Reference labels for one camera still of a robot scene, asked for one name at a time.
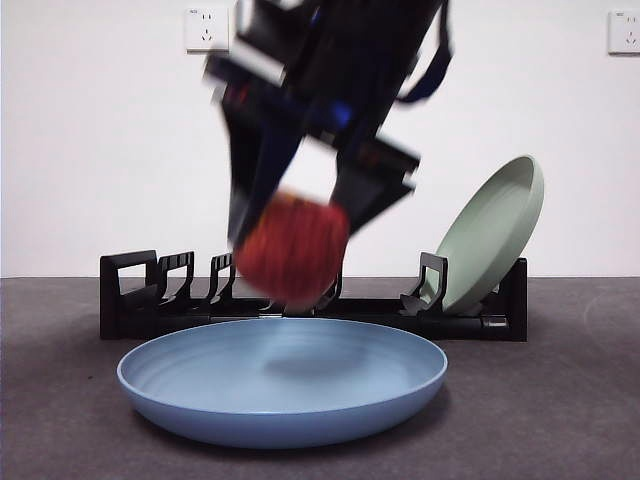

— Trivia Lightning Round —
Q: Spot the blue plate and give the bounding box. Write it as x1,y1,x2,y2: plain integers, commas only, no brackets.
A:
116,319,449,450

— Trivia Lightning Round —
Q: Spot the dark arm cable loop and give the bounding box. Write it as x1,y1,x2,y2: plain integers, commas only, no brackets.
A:
394,0,456,105

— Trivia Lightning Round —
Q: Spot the white wall socket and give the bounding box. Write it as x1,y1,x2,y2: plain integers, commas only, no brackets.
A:
185,7,231,55
607,9,640,56

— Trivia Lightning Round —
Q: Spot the pale green plate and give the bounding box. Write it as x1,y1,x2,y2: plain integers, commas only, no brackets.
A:
433,154,545,315

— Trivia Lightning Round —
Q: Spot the red yellow apple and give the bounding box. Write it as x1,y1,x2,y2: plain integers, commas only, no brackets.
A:
233,188,350,304

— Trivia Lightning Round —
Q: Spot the black plate rack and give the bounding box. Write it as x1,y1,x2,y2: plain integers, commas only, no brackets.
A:
98,249,529,343

